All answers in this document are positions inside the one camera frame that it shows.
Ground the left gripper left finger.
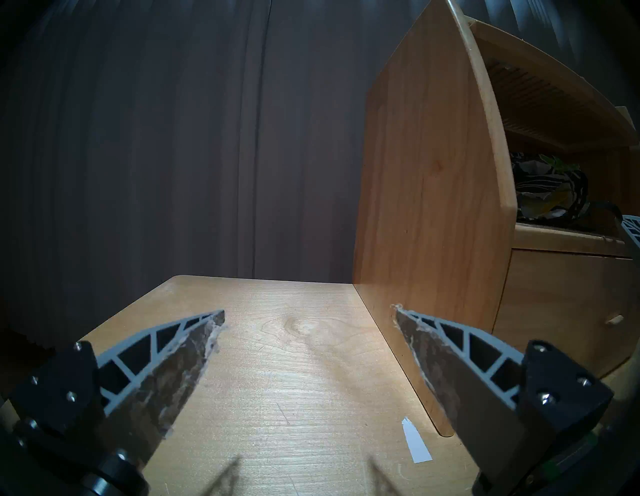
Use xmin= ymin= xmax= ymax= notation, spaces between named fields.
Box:
xmin=7 ymin=310 xmax=226 ymax=471

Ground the white tape strip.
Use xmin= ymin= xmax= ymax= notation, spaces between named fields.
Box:
xmin=401 ymin=416 xmax=433 ymax=463

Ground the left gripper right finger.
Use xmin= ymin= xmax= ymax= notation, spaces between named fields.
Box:
xmin=396 ymin=306 xmax=615 ymax=493

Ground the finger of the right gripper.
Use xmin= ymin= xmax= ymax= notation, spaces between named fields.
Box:
xmin=621 ymin=215 xmax=640 ymax=249

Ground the shallow wooden pull-out tray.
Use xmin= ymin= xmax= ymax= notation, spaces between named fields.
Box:
xmin=467 ymin=15 xmax=640 ymax=151

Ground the grey curtain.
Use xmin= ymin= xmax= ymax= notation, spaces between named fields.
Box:
xmin=0 ymin=0 xmax=436 ymax=346

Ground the wooden cabinet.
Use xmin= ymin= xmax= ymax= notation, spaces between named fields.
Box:
xmin=352 ymin=0 xmax=640 ymax=437

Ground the deep wooden drawer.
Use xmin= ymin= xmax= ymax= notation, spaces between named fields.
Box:
xmin=492 ymin=250 xmax=640 ymax=378

